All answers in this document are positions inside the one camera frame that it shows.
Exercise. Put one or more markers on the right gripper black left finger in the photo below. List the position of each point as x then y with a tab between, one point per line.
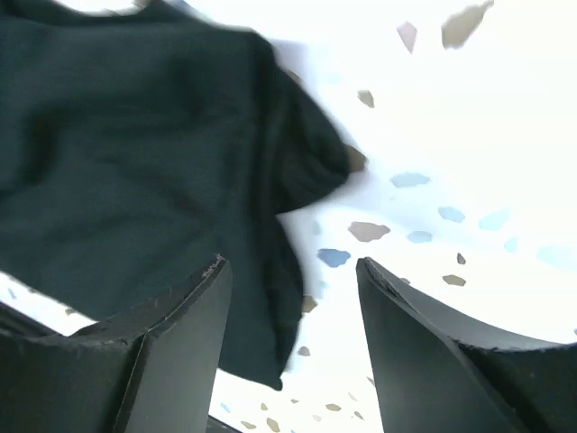
148	369

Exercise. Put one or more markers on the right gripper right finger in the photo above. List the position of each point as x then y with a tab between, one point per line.
439	370

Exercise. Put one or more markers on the black t-shirt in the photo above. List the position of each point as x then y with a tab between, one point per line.
135	148

